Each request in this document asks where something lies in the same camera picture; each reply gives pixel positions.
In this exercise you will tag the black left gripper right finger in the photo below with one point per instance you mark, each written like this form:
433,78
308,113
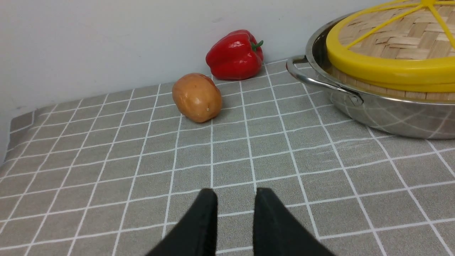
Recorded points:
276,232

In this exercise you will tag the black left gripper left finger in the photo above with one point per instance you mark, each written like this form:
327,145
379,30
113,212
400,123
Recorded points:
196,232

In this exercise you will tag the bamboo steamer lid yellow rim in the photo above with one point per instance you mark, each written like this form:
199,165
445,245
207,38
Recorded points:
401,45

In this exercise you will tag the stainless steel pot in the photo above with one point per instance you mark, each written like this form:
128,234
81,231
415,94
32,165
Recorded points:
415,118

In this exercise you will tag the grey checkered tablecloth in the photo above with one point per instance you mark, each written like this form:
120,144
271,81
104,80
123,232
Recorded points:
111,175

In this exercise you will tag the brown potato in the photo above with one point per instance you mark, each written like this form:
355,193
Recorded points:
197,97

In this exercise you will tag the red bell pepper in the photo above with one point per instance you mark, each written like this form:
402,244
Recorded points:
237,56

